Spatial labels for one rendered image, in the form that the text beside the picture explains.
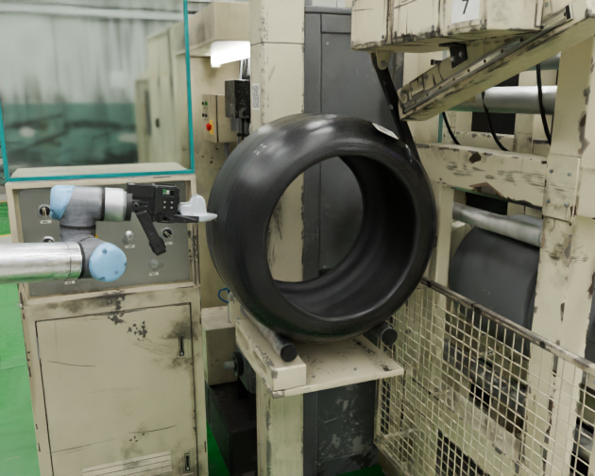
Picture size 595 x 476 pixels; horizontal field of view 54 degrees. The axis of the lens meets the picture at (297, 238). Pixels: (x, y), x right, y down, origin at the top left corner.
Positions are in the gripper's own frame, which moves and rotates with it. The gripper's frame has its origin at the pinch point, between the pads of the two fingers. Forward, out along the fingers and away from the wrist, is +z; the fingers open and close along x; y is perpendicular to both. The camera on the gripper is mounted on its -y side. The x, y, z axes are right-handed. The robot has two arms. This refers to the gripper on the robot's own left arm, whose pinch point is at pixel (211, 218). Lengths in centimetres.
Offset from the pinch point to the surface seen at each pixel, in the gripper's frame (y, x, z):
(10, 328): -132, 272, -65
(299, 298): -25.4, 15.1, 31.7
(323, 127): 24.1, -9.6, 22.0
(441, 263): -15, 21, 83
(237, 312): -32.2, 23.5, 15.9
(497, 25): 47, -36, 45
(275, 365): -34.6, -9.0, 17.0
